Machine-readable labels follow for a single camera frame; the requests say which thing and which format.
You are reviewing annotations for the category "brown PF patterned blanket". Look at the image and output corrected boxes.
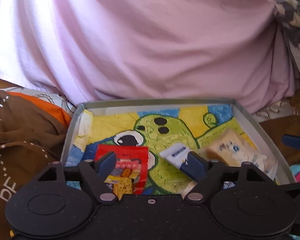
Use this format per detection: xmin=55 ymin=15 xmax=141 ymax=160
xmin=0 ymin=89 xmax=68 ymax=239

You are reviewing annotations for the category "red spicy tofu snack packet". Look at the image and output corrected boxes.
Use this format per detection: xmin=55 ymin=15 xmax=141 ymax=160
xmin=95 ymin=145 xmax=148 ymax=194

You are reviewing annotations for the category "pink bed sheet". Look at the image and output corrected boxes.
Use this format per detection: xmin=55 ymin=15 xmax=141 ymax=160
xmin=0 ymin=0 xmax=295 ymax=113

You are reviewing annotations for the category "grey tray with cartoon picture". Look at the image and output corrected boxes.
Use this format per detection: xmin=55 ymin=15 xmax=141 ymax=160
xmin=61 ymin=99 xmax=295 ymax=194

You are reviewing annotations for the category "white and blue stick packet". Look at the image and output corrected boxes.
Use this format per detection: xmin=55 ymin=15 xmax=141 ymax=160
xmin=159 ymin=142 xmax=190 ymax=172

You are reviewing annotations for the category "toast bread packet with cow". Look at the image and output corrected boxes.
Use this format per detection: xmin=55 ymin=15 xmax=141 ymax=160
xmin=198 ymin=129 xmax=277 ymax=179

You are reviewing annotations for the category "colourful striped cartoon blanket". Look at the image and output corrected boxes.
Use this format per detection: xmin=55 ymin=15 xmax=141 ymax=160
xmin=1 ymin=87 xmax=76 ymax=127

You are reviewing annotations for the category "yellow green snack packet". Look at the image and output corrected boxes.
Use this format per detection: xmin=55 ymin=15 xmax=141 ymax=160
xmin=104 ymin=175 xmax=133 ymax=199

